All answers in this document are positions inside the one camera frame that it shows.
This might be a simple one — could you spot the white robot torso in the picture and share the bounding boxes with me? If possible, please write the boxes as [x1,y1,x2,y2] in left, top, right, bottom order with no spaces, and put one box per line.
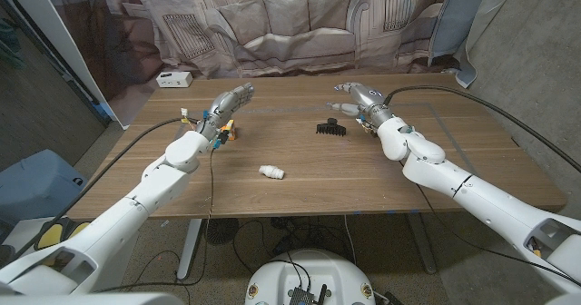
[244,249,377,305]

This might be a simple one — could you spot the black tangled cables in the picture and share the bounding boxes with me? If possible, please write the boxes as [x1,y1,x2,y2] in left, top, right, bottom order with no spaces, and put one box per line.
[231,216,358,277]

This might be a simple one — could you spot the white upright board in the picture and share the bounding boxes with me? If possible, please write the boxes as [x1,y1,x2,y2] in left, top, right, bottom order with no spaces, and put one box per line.
[0,0,131,130]

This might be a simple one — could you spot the black claw hair clip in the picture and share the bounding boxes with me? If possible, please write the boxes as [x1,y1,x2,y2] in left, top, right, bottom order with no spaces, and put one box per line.
[315,117,348,137]

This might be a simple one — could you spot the printed sofa room backdrop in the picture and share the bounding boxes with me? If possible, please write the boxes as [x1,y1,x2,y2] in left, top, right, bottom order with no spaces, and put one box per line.
[38,0,521,129]

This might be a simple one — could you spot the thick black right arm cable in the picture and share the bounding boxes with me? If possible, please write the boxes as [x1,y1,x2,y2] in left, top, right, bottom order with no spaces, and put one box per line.
[383,84,581,174]

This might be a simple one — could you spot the thin black right hand wire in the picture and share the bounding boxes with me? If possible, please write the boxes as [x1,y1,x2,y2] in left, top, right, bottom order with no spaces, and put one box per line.
[399,159,581,288]

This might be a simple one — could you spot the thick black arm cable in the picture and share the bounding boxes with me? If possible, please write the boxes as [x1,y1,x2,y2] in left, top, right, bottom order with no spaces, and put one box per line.
[0,116,201,270]
[383,84,581,174]

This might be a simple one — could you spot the thin black left hand wire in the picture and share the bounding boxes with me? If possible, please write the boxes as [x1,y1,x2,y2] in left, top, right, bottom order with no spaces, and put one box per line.
[94,146,217,293]

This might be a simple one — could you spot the multicoloured puzzle cube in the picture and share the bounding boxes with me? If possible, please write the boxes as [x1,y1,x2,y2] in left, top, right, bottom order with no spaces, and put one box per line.
[222,119,238,142]

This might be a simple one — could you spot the blue plastic bin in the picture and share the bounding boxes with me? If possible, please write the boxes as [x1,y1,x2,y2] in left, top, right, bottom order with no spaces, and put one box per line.
[0,149,90,227]

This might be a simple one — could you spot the thin black hand wire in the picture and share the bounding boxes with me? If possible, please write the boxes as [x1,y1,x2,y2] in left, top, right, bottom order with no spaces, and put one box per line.
[399,159,581,288]
[94,146,217,293]

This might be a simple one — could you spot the white power strip box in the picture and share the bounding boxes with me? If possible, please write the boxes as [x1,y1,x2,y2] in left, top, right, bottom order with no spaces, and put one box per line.
[155,71,193,89]

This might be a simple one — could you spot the grey table leg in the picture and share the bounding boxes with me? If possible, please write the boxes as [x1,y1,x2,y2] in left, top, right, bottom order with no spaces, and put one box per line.
[406,212,438,275]

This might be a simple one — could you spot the white table leg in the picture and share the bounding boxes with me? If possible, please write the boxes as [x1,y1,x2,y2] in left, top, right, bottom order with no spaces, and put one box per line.
[175,218,203,279]

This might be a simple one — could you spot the yellow black foot pedal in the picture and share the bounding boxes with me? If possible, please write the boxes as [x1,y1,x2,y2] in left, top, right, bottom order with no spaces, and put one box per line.
[34,218,92,251]

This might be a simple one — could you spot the black round fan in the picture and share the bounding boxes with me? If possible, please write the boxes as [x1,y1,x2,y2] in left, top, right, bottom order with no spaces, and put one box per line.
[202,217,240,246]

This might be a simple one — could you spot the white pedal platform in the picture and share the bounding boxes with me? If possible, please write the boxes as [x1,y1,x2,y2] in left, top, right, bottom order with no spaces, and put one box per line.
[0,215,69,251]

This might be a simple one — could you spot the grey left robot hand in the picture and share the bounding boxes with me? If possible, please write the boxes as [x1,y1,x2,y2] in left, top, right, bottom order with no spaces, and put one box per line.
[195,82,255,142]

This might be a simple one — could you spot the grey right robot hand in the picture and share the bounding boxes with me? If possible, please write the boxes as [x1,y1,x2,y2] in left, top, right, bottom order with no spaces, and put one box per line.
[327,82,394,129]

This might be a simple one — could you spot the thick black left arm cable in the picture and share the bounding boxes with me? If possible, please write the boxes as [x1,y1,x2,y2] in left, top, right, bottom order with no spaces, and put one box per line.
[0,116,201,270]

